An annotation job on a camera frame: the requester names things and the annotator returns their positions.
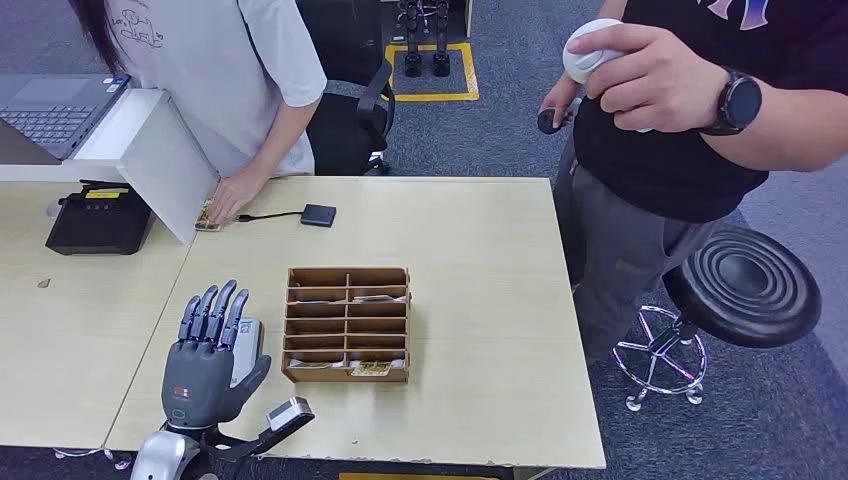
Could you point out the yellow floor tape square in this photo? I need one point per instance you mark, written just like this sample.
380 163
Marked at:
430 97

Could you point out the white desk partition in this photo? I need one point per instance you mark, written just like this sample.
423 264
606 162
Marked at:
166 166

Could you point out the person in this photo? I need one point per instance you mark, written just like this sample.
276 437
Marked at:
662 172
212 66

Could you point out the chrome caster base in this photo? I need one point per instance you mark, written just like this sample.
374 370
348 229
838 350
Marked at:
86 454

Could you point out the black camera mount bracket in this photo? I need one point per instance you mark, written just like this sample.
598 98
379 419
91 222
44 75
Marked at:
245 447

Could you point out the yellow patterned key card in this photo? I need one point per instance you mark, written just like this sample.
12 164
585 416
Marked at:
371 369

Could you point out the small black usb box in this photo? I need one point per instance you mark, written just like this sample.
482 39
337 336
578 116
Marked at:
318 216

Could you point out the person's left forearm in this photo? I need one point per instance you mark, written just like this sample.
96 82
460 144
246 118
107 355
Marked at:
285 136
795 126

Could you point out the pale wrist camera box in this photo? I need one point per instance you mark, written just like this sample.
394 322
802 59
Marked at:
290 413

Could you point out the wooden card organizer box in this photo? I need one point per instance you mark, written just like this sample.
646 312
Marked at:
344 318

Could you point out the black round stool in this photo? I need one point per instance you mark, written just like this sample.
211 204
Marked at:
742 285

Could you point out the grey laptop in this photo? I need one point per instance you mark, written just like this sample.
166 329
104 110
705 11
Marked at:
46 112

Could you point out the white card in organizer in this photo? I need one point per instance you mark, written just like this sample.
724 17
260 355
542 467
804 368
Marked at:
378 299
314 364

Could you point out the person's right hand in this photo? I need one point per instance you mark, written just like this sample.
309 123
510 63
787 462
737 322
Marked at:
562 99

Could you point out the black desktop device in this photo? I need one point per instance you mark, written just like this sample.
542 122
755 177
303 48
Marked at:
99 225

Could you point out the black wristwatch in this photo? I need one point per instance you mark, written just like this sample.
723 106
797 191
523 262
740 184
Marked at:
738 102

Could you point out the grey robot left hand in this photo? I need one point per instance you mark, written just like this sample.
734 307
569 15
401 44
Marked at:
199 378

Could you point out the person's left hand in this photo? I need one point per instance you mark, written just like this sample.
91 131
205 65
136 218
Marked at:
656 79
235 192

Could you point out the grey round object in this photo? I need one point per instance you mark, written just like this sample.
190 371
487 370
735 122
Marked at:
53 208

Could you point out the black office chair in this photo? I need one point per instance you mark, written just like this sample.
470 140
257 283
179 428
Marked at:
338 136

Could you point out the grey white card reader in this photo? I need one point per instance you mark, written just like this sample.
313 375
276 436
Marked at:
248 351

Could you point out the black hand controller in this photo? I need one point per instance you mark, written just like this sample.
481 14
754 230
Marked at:
547 122

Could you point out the person's right forearm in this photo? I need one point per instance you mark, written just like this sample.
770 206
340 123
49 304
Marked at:
613 8

